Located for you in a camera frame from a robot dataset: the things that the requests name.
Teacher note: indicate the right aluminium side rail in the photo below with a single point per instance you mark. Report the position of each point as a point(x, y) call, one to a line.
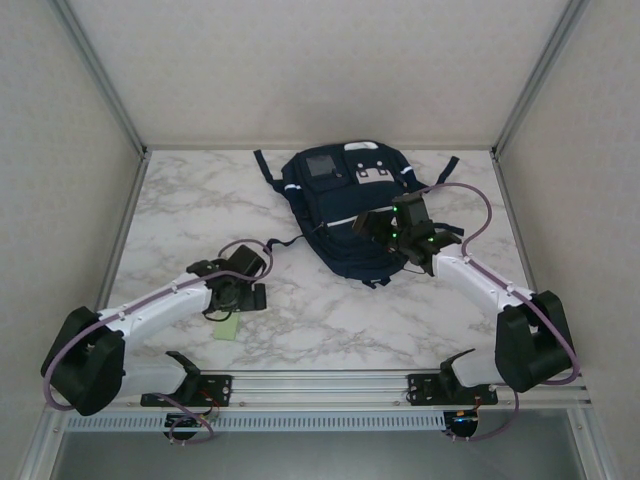
point(510, 200)

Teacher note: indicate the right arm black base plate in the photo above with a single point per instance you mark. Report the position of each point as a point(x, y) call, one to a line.
point(425, 387)

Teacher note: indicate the left aluminium frame post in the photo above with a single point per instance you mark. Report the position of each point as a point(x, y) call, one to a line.
point(102, 75)

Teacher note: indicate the aluminium side rail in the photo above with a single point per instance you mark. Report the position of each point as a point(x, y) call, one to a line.
point(510, 200)
point(120, 240)

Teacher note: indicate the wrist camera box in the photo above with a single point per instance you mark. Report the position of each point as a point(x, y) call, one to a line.
point(245, 260)
point(412, 207)

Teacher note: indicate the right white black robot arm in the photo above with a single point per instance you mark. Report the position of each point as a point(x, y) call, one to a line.
point(530, 345)

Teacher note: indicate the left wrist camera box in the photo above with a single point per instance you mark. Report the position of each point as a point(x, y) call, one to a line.
point(245, 260)

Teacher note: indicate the navy blue backpack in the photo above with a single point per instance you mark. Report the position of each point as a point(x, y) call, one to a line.
point(345, 240)

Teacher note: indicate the green sticky note pad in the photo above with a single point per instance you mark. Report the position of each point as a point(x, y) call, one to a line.
point(227, 330)

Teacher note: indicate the right aluminium frame post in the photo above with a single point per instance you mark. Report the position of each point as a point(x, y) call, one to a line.
point(536, 75)

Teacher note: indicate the aluminium mounting rail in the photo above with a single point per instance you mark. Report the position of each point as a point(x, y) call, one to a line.
point(320, 390)

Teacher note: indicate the aluminium frame post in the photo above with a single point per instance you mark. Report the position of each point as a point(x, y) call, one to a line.
point(536, 75)
point(102, 75)

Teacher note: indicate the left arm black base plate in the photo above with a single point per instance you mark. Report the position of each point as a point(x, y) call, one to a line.
point(220, 387)

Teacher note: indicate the aluminium back frame bar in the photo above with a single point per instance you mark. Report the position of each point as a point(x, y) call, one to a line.
point(210, 147)

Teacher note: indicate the left aluminium side rail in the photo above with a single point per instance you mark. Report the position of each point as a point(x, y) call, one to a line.
point(120, 240)

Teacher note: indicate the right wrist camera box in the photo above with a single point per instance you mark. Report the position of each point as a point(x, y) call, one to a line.
point(412, 207)

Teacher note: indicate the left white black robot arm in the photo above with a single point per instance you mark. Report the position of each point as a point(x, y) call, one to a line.
point(160, 310)

